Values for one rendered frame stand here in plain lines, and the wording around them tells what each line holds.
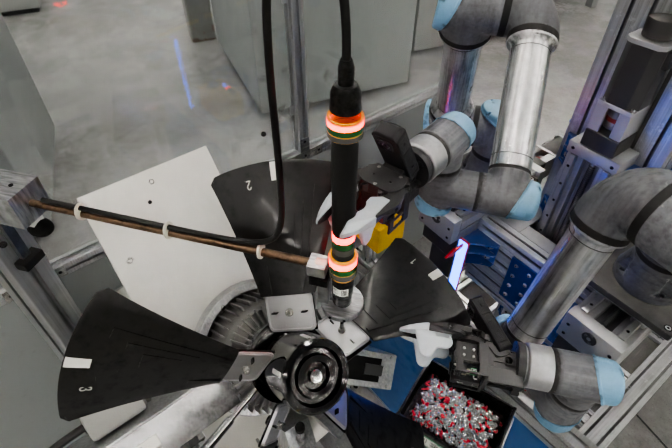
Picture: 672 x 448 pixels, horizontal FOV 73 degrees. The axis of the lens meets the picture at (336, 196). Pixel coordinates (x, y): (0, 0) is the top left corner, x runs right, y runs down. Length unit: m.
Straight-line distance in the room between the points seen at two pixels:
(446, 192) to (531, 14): 0.38
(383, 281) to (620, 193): 0.44
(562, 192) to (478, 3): 0.63
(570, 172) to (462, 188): 0.56
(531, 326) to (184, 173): 0.73
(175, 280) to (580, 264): 0.73
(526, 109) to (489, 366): 0.46
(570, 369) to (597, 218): 0.25
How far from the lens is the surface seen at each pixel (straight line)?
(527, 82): 0.94
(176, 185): 0.97
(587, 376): 0.89
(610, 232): 0.81
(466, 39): 1.05
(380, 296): 0.91
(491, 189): 0.86
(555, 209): 1.45
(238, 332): 0.89
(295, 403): 0.77
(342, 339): 0.85
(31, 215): 0.99
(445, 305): 0.94
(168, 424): 0.90
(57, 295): 1.28
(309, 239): 0.77
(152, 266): 0.96
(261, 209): 0.79
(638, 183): 0.78
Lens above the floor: 1.92
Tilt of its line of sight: 42 degrees down
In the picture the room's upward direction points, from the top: straight up
